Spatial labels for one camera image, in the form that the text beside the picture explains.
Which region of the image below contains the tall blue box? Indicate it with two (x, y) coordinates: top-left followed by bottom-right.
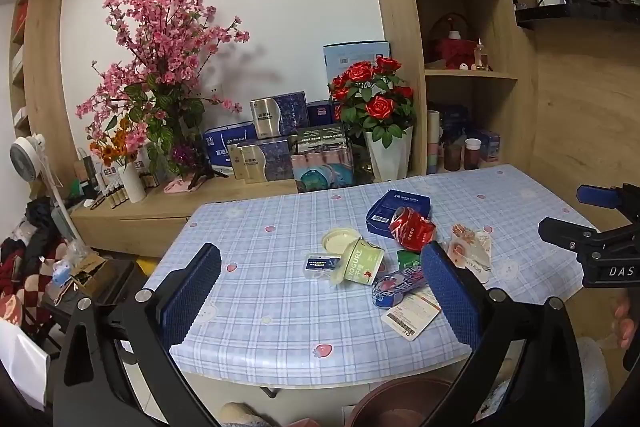
(442, 106), (471, 142)

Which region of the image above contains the cream round lid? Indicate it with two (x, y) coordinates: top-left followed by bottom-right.
(321, 228), (362, 255)

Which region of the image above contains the white cylinder vase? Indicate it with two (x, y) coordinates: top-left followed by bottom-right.
(117, 159), (147, 202)

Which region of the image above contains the green yogurt cup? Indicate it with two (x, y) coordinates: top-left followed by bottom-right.
(341, 239), (386, 288)

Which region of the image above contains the gold blue gift box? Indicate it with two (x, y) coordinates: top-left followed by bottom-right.
(226, 138), (296, 184)

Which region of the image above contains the silver blue gift box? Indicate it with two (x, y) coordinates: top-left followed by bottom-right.
(250, 91), (308, 140)

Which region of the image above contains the pink blossom bouquet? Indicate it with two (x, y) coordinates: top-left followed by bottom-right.
(75, 0), (251, 178)

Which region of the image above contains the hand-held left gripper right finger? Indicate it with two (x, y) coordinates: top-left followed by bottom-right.
(420, 241), (586, 427)

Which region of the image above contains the red rose bouquet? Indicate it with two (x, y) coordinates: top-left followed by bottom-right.
(327, 57), (416, 148)

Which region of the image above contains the stack of pastel cups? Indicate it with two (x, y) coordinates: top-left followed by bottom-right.
(426, 109), (443, 175)

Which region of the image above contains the dark green box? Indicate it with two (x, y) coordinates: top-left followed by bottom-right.
(290, 123), (348, 155)

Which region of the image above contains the kraft paper bag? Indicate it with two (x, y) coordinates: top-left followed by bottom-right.
(75, 147), (103, 198)

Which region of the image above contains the person's right hand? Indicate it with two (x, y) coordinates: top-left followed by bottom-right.
(614, 292), (640, 352)

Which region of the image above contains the pink cloth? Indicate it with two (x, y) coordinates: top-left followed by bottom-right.
(164, 177), (201, 195)

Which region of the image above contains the white pink snack wrapper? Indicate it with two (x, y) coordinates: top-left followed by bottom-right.
(445, 224), (496, 284)

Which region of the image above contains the cardboard box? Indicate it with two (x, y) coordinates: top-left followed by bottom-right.
(70, 252), (108, 293)

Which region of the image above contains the wooden sideboard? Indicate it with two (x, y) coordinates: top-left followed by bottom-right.
(70, 179), (301, 258)

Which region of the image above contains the clear floss box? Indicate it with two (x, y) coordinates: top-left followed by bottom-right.
(303, 253), (346, 283)

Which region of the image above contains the brown glass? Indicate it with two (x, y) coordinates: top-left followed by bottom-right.
(444, 142), (463, 172)

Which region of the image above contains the pink cup set package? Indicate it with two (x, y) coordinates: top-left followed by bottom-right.
(291, 144), (356, 192)

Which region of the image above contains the white faceted vase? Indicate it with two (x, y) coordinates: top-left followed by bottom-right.
(362, 127), (413, 182)

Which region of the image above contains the fuzzy slipper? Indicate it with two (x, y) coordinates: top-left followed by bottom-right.
(220, 402), (266, 427)

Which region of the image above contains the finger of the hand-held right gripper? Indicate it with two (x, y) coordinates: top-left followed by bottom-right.
(576, 183), (640, 220)
(538, 217), (603, 255)

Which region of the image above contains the red basket with handle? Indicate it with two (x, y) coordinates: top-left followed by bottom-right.
(430, 12), (478, 70)

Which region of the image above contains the white paper label packet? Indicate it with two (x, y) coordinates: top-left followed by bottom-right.
(381, 294), (441, 342)

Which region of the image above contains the blue snack wrapper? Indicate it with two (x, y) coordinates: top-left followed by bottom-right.
(371, 268), (428, 309)

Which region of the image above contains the light blue box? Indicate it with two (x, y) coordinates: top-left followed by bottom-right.
(322, 41), (392, 98)

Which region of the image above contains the wooden shelf unit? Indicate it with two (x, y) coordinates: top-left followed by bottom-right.
(357, 0), (538, 180)

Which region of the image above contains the black mini tripod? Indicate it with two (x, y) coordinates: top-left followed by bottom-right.
(187, 159), (228, 190)

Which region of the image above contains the blue plaid tablecloth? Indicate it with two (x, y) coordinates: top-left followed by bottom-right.
(149, 164), (598, 388)

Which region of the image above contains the red cup white rim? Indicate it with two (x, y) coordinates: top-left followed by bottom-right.
(463, 138), (482, 171)

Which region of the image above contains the blue white carton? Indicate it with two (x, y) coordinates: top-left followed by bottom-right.
(202, 121), (258, 170)

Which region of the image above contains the small dark blue box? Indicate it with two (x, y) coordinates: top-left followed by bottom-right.
(306, 101), (335, 128)

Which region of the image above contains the orange flower bunch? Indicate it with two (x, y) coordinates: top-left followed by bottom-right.
(90, 117), (138, 168)

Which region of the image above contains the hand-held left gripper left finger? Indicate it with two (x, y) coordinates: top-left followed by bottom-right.
(52, 243), (223, 427)

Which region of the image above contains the black wall shelf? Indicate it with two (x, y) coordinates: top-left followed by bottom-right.
(515, 2), (640, 30)

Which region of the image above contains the pile of clothes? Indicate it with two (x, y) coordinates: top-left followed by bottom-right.
(0, 197), (66, 323)

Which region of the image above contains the green packet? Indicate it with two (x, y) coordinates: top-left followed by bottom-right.
(397, 249), (423, 273)

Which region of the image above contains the blue coffee box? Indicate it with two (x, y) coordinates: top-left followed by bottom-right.
(365, 189), (433, 235)

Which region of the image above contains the brown trash bin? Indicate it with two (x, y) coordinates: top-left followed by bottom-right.
(346, 378), (456, 427)

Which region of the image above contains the white fan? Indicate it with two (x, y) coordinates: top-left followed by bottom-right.
(9, 133), (78, 248)

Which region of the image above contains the black stool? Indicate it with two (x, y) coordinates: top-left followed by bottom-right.
(40, 257), (151, 348)

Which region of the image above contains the crushed red soda can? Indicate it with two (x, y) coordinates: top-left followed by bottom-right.
(389, 207), (437, 253)

